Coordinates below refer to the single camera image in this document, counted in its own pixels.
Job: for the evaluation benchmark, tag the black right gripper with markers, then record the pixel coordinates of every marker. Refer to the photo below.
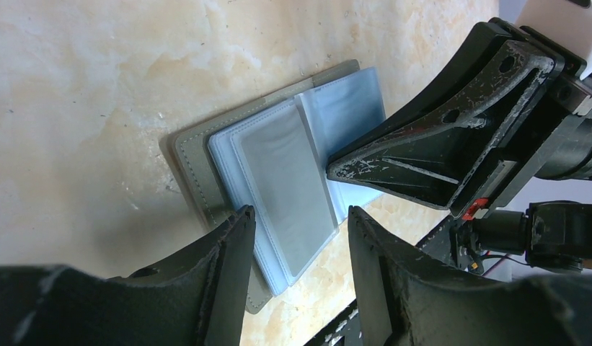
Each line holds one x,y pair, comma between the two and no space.
511,104

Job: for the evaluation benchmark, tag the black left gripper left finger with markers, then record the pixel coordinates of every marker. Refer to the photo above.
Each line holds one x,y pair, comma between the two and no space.
196,296

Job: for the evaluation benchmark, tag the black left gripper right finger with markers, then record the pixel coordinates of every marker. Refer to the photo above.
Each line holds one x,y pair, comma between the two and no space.
537,310

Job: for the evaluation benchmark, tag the grey card holder wallet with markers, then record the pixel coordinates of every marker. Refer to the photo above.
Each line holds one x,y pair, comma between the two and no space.
271,153

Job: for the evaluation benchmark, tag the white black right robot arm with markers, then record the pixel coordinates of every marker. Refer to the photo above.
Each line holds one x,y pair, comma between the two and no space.
554,235

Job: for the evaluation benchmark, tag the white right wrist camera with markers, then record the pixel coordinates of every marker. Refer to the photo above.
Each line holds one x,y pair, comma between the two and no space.
567,23

